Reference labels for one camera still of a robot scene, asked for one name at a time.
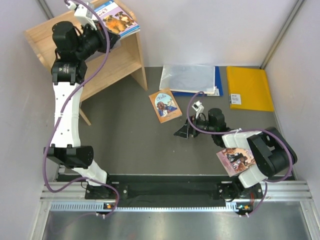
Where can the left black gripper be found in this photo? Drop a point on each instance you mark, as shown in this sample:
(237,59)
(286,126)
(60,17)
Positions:
(99,34)

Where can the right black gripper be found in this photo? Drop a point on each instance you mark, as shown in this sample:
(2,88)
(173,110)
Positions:
(184,132)

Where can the Why Do Dogs Bark book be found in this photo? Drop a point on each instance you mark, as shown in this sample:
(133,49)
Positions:
(116,20)

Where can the orange Othello book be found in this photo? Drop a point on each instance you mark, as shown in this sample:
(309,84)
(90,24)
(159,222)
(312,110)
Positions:
(165,105)

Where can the pink Taming of Shrew book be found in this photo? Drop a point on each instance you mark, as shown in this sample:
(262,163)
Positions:
(236,160)

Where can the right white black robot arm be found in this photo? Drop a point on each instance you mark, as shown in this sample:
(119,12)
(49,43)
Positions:
(271,151)

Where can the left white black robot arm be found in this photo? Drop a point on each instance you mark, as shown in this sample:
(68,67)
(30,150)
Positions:
(64,146)

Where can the wooden two-tier shelf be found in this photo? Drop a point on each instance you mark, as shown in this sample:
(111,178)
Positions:
(103,69)

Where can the clear plastic file folder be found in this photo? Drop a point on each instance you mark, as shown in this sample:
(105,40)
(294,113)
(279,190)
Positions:
(188,78)

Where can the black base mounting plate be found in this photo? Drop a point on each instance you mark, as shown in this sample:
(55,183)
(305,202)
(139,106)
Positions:
(170,191)

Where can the yellow file folder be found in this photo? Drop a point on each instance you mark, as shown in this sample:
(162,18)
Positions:
(248,89)

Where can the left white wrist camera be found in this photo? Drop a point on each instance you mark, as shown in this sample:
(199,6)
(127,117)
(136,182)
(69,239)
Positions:
(83,12)

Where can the aluminium rail frame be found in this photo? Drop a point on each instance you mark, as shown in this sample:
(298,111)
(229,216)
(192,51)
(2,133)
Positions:
(281,210)

